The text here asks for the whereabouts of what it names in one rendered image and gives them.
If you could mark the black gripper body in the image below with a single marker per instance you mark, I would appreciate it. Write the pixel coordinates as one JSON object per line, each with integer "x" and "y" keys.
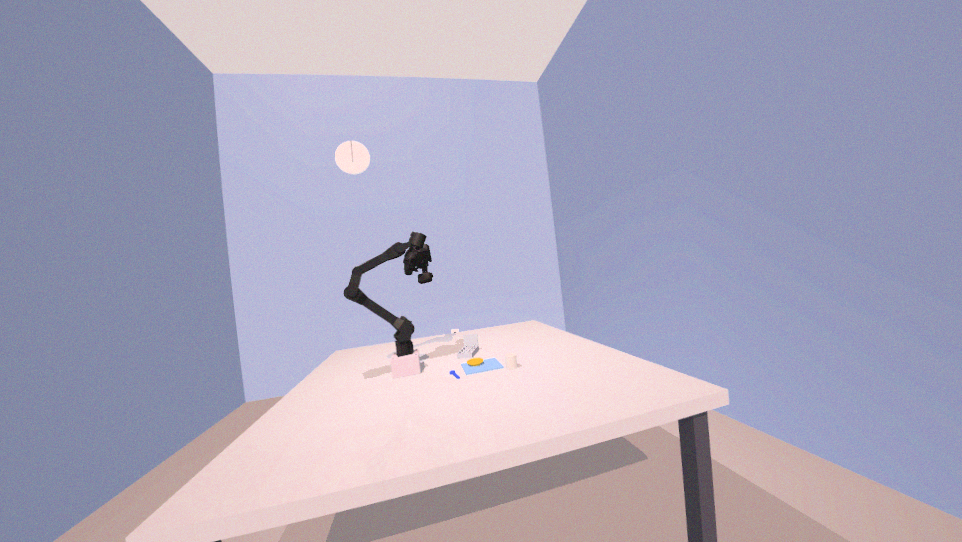
{"x": 426, "y": 276}

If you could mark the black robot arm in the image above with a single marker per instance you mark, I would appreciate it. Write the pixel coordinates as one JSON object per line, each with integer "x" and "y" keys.
{"x": 404, "y": 327}

